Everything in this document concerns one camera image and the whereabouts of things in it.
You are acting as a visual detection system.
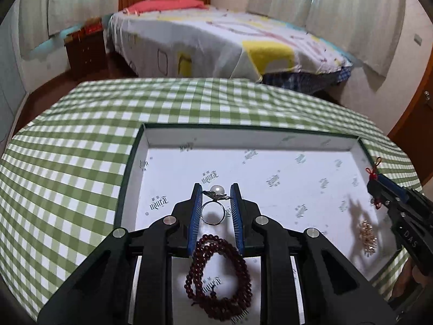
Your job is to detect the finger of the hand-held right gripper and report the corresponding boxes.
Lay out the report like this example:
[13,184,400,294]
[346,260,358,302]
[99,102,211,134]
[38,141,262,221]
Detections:
[376,174,433,208]
[367,178,402,218]

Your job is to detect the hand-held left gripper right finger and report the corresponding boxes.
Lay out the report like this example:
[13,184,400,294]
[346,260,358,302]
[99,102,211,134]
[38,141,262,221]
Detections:
[230,183,396,325]

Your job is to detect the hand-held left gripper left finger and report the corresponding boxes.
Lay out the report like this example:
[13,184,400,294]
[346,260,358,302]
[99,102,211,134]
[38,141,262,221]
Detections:
[37,183,204,325]

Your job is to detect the red knot charm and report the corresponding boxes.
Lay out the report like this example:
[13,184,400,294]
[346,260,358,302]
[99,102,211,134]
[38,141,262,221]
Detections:
[365,157,384,210]

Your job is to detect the silver pearl ring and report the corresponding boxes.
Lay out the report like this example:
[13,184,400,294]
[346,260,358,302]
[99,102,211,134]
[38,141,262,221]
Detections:
[202,185,232,226]

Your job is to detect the green tray with white lining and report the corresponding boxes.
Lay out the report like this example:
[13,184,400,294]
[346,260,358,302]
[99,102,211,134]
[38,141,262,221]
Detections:
[113,122,411,325]

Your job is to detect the person's right hand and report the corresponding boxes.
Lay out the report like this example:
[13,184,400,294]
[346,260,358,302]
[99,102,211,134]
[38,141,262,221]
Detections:
[394,257,428,300]

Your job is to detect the brown wooden door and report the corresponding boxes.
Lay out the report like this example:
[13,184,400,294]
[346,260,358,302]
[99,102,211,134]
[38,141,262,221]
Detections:
[387,71,433,163]

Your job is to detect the green checkered tablecloth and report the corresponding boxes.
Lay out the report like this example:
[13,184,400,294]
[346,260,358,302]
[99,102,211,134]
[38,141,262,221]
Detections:
[0,77,423,322]

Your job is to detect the blue plaid bed sheet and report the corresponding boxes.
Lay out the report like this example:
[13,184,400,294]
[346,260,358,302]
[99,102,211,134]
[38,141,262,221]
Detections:
[262,64,352,95]

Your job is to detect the bed with patterned sheet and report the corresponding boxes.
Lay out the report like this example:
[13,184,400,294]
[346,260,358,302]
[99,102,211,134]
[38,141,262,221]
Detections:
[107,5,354,82]

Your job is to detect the dark wooden nightstand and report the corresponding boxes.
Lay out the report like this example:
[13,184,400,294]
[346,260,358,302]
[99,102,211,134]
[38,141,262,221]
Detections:
[64,27,109,81]

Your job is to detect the pink pillow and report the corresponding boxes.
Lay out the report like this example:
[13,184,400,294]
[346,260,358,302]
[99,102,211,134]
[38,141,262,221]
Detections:
[123,0,207,13]

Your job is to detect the red box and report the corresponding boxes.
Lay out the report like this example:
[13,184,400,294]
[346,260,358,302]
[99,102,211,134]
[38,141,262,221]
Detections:
[84,18,102,34]

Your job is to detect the glass sliding wardrobe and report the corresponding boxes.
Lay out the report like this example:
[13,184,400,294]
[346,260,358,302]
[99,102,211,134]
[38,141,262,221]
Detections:
[0,7,28,150]

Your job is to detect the gold chain bracelet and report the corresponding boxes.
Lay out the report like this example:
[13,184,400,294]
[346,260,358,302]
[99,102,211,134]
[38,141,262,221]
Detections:
[359,220,379,256]

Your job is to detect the dark red bead bracelet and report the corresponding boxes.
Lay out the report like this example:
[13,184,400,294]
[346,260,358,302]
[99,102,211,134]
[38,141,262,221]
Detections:
[184,234,254,320]

